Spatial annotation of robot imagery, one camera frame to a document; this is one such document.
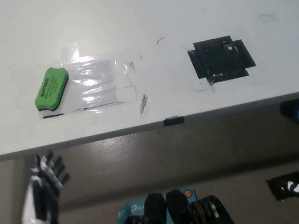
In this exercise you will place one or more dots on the teal router box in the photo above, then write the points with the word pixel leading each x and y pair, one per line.
pixel 132 210

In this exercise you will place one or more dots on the black floor tape patch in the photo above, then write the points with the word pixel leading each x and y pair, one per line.
pixel 276 183

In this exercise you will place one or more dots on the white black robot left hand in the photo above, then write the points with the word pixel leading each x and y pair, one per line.
pixel 36 200

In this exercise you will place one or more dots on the green foam whiteboard eraser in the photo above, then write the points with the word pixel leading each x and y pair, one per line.
pixel 51 89

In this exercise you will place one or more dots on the clear plastic sheet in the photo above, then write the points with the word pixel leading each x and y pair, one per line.
pixel 92 82

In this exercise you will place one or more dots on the black tape square patch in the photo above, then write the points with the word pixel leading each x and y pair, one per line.
pixel 220 58

